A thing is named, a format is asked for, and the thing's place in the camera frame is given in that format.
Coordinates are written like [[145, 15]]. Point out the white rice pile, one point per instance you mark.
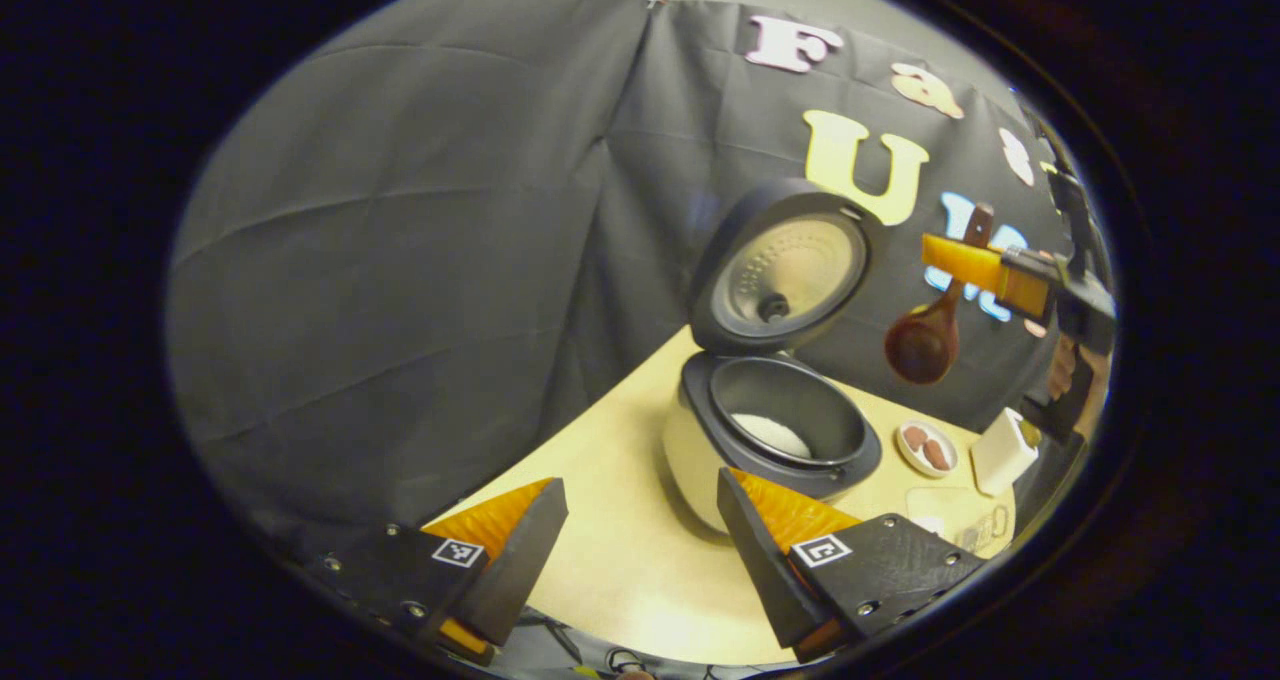
[[775, 435]]

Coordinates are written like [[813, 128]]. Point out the white toaster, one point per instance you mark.
[[1000, 455]]

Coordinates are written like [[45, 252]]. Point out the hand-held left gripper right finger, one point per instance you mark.
[[760, 560]]

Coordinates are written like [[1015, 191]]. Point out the grey rice cooker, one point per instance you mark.
[[780, 280]]

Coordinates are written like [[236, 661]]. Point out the brown toast slice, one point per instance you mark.
[[1030, 433]]

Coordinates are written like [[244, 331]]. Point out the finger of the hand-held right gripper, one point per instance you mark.
[[965, 260]]

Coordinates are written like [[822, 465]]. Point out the white round plate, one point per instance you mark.
[[905, 455]]

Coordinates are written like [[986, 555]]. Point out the clear plastic rice container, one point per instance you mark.
[[940, 510]]

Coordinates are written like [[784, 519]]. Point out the red meat piece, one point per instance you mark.
[[937, 454], [914, 437]]

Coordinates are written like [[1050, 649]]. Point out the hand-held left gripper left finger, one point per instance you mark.
[[515, 570]]

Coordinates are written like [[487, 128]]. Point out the brown wooden spoon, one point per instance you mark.
[[922, 345]]

